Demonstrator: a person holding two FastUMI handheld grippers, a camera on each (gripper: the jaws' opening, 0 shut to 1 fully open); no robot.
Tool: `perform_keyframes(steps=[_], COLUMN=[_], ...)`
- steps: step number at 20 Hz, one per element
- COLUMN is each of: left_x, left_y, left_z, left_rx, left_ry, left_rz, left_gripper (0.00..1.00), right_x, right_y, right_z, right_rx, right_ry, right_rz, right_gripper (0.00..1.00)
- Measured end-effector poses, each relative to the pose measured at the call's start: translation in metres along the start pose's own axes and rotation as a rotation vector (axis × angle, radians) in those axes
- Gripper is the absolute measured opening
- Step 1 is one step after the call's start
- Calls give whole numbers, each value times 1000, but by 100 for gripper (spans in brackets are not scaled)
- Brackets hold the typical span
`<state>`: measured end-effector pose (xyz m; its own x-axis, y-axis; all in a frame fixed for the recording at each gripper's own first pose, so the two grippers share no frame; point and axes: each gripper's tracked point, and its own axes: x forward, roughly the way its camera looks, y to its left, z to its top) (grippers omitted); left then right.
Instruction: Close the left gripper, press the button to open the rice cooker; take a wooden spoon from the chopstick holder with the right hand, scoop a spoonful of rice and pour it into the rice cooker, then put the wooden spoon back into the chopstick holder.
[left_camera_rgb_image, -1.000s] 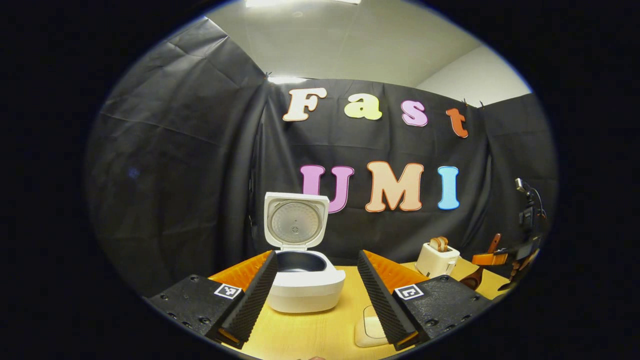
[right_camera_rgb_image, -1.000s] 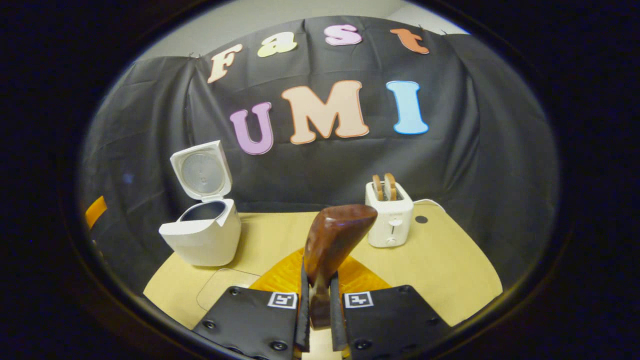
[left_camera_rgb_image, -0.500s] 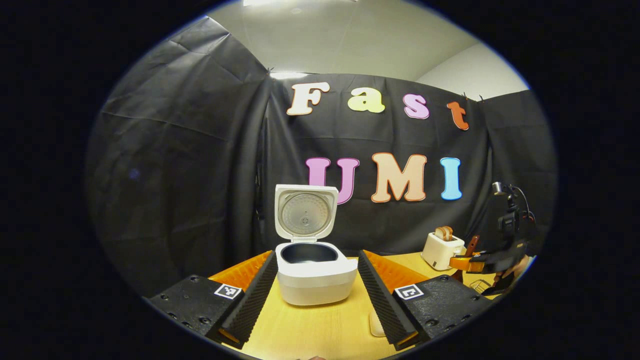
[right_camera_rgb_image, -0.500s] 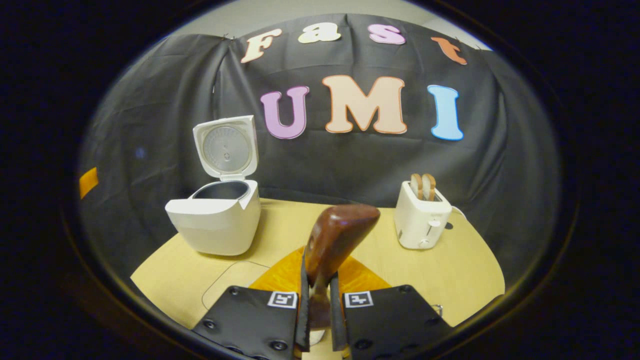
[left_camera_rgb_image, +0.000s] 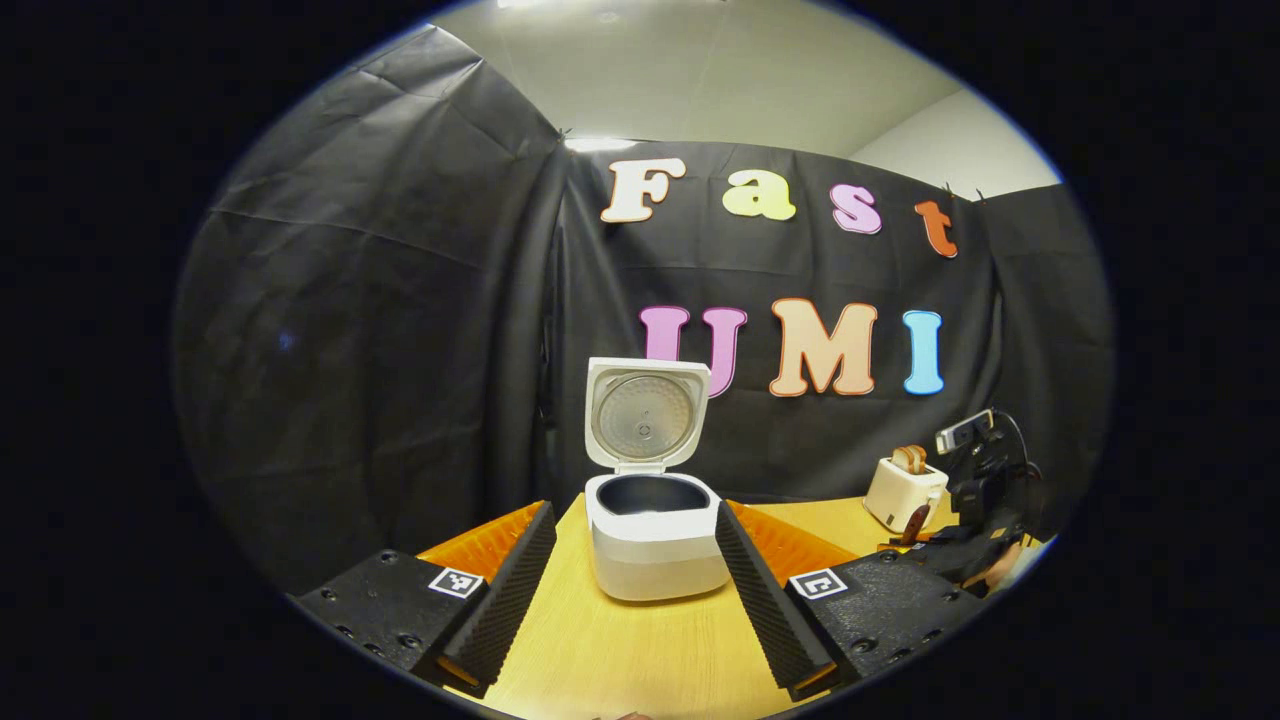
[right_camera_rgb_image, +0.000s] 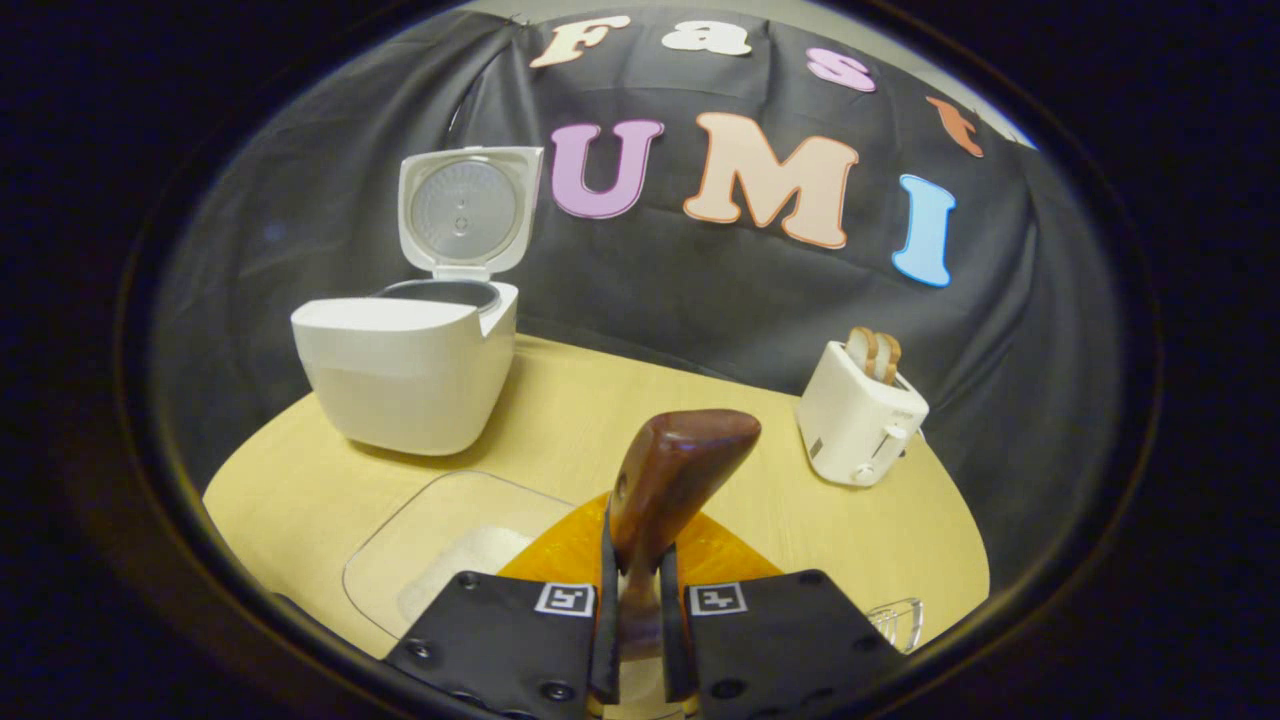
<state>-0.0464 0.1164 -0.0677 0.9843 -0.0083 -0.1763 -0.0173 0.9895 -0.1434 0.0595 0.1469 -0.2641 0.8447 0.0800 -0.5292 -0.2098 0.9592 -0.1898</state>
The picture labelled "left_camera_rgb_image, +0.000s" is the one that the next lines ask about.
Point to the white toaster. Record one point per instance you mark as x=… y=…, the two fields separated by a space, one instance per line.
x=900 y=495

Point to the brown wooden spoon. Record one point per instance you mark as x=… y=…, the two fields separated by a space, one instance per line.
x=915 y=525

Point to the white rice cooker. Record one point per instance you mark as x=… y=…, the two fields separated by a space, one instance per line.
x=655 y=545

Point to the brown bread slice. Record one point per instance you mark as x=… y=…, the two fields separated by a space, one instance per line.
x=903 y=461
x=918 y=458

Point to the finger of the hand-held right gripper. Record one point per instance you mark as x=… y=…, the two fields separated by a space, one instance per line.
x=915 y=548

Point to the black backdrop cloth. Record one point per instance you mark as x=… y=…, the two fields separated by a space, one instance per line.
x=380 y=300

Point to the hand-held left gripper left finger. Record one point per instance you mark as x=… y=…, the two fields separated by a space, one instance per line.
x=505 y=600

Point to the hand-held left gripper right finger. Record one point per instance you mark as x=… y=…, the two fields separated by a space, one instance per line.
x=760 y=595

